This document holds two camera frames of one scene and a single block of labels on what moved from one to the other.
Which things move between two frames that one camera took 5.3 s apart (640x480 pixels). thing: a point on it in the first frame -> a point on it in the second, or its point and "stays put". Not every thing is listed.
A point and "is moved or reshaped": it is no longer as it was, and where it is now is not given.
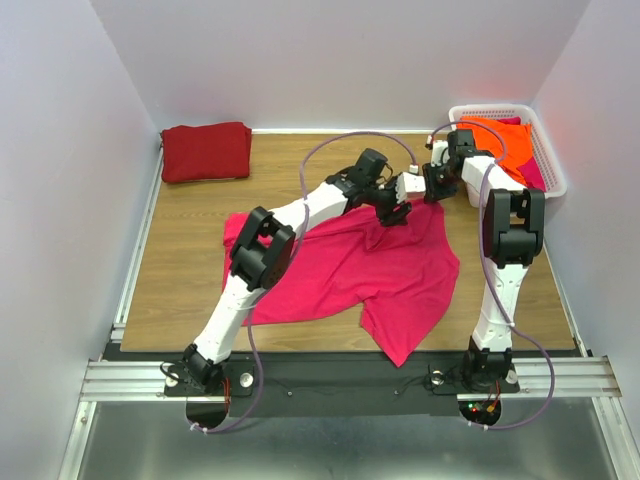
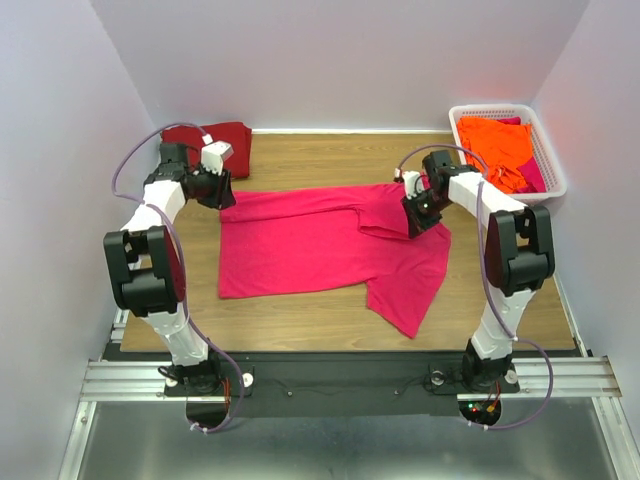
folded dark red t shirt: [206, 152] stays put
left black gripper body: [391, 206] -> [220, 191]
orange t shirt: [518, 140] stays put
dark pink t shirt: [529, 171] stays put
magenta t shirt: [349, 262] is moved or reshaped
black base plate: [342, 383] stays put
